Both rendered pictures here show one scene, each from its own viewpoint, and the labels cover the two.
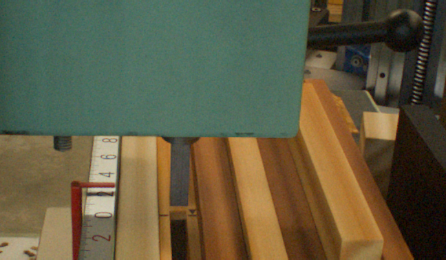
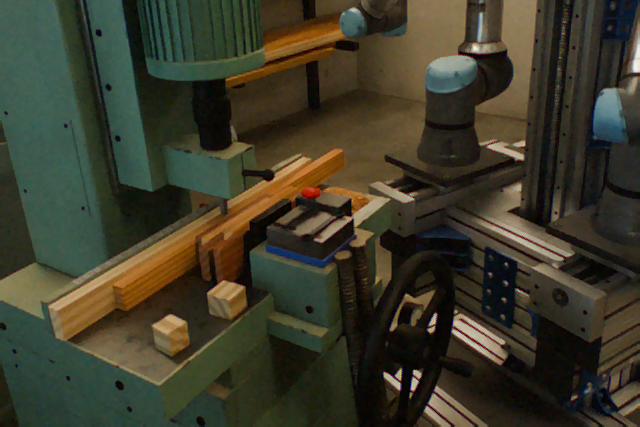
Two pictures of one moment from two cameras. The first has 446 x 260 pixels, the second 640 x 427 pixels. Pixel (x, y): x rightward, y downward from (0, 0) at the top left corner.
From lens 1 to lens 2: 86 cm
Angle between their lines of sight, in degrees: 37
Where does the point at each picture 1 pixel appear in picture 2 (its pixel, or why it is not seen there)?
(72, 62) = (182, 169)
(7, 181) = not seen: hidden behind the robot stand
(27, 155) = not seen: hidden behind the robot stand
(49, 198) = not seen: hidden behind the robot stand
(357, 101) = (377, 202)
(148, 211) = (213, 214)
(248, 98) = (218, 186)
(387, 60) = (525, 191)
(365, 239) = (227, 229)
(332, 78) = (511, 196)
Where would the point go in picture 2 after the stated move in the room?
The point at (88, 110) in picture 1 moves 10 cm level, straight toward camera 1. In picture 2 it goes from (186, 182) to (143, 207)
